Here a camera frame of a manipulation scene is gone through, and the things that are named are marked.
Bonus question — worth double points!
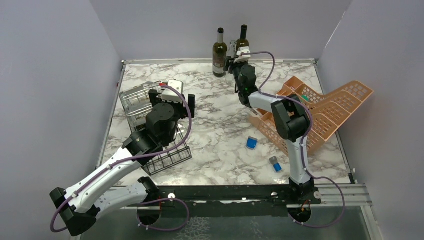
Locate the green bottle black capsule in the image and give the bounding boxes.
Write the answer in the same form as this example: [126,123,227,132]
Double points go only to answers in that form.
[235,24,250,51]

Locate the green bottle silver capsule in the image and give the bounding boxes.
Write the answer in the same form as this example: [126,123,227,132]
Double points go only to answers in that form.
[212,27,228,78]

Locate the clear glass bottle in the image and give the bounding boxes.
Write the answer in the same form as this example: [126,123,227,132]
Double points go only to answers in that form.
[225,40,237,83]

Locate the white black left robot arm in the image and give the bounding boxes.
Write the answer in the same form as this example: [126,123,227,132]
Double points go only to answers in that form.
[49,85,196,237]

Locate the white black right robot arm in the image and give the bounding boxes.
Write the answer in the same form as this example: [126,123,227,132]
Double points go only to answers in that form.
[224,56,318,204]

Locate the clear bottle cork stopper upper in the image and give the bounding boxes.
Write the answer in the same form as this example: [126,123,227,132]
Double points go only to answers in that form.
[119,81,160,105]

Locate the clear bottle cork stopper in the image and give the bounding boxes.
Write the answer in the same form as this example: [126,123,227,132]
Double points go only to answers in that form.
[119,81,160,105]
[126,102,153,130]

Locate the clear bottle cork stopper lower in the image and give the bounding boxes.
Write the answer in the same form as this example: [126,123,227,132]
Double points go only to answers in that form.
[126,102,153,130]

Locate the blue grey small bottle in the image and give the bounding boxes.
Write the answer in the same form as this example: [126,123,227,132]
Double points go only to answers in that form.
[269,156,282,173]

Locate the peach plastic stacked organizer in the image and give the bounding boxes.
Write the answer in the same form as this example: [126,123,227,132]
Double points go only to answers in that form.
[248,75,375,159]

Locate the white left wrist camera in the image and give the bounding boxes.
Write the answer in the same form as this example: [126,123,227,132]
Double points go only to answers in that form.
[159,80,184,104]

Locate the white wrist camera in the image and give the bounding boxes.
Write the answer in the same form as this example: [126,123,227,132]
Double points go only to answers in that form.
[234,46,252,64]
[159,80,184,104]

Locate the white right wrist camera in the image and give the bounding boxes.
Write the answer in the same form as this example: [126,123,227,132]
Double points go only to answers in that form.
[234,46,252,64]

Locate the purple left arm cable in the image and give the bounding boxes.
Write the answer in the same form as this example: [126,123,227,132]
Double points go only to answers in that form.
[49,84,194,233]

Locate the black wire wine rack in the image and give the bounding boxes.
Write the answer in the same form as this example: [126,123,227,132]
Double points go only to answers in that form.
[121,102,192,176]

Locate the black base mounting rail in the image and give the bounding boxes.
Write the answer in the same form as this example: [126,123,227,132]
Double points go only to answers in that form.
[137,184,322,225]

